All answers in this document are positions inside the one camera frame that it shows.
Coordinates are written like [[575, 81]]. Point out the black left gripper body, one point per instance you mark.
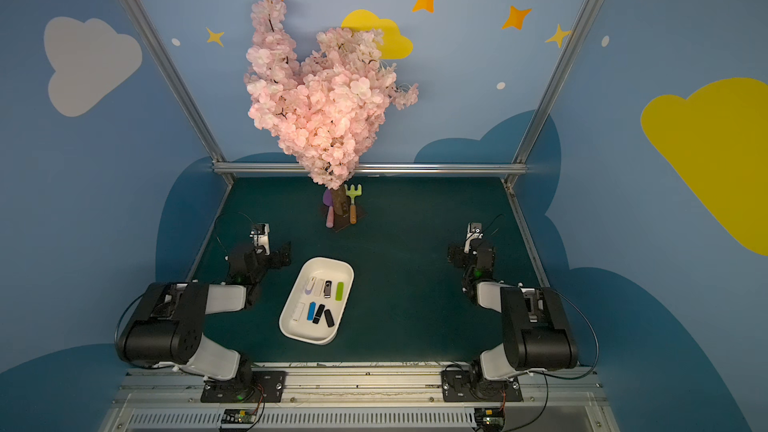
[[274, 257]]

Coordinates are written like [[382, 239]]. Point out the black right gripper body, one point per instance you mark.
[[460, 255]]

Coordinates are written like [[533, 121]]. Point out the white purple usb drive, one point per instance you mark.
[[309, 286]]

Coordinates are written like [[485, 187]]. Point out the blue usb flash drive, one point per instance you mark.
[[311, 311]]

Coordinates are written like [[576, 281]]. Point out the white oval storage tray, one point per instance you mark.
[[293, 321]]

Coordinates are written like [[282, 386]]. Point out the green usb flash drive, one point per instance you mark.
[[339, 294]]

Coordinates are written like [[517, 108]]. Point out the black oval usb drive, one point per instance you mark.
[[330, 322]]

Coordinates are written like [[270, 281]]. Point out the black glossy usb drive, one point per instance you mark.
[[318, 313]]

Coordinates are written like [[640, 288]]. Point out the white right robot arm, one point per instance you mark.
[[535, 331]]

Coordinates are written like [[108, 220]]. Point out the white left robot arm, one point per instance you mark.
[[167, 326]]

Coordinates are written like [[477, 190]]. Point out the pink cherry blossom tree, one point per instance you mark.
[[325, 110]]

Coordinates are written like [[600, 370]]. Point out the left green circuit board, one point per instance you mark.
[[237, 419]]

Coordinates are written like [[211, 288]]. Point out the green circuit board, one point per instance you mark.
[[488, 420], [237, 419]]

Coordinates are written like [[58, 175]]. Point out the right green circuit board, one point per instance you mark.
[[488, 420]]

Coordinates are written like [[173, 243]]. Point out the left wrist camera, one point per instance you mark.
[[260, 237]]

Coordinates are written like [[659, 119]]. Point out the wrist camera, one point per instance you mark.
[[260, 237], [474, 232]]

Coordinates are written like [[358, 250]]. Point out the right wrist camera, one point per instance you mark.
[[474, 232]]

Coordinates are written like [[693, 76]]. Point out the dark tree base plate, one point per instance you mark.
[[342, 222]]

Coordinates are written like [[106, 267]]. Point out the right aluminium frame post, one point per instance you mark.
[[581, 27]]

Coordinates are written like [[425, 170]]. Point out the aluminium frame post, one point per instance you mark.
[[581, 27], [160, 54]]

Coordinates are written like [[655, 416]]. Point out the back aluminium frame bar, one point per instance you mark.
[[421, 169]]

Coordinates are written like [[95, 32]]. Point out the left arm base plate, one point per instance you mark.
[[266, 386]]

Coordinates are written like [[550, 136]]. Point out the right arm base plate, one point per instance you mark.
[[462, 385]]

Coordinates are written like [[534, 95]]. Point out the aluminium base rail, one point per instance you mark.
[[379, 396]]

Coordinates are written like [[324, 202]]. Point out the left aluminium frame post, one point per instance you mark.
[[160, 54]]

